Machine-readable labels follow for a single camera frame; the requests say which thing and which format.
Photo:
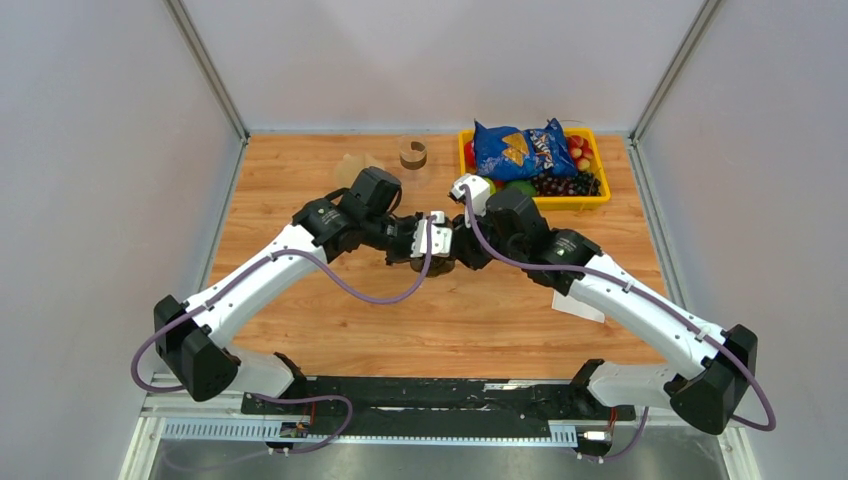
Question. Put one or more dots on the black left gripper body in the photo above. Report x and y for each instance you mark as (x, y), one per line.
(390, 235)

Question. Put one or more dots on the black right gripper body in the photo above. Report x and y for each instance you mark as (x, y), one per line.
(477, 256)

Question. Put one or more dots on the brown paper coffee filter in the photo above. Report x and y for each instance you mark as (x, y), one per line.
(347, 170)

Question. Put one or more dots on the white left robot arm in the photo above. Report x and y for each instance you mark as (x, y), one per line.
(194, 337)

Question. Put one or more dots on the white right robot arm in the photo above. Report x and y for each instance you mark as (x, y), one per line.
(707, 369)

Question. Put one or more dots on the yellow plastic bin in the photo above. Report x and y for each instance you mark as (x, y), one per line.
(576, 203)

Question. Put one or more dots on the dark green lime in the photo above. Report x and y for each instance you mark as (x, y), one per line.
(524, 186)

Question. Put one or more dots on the yellow-green lime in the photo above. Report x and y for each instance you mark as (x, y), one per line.
(492, 185)

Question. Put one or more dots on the blue chips bag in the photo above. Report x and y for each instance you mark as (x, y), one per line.
(507, 153)

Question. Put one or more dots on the dark purple grape bunch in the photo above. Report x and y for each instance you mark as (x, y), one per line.
(583, 184)

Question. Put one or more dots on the clear glass with brown sleeve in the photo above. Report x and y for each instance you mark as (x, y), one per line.
(412, 158)

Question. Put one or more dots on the red fruit in bin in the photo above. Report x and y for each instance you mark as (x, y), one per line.
(469, 156)

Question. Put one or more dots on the white paper sheet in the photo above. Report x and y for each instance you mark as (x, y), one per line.
(571, 306)

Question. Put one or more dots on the red-yellow small fruits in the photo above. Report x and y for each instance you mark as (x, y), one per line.
(581, 152)

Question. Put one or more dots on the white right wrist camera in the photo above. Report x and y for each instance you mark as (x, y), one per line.
(473, 189)

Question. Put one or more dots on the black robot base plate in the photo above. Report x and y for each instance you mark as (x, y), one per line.
(428, 407)

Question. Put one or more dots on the aluminium frame rail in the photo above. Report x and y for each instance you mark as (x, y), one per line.
(167, 413)

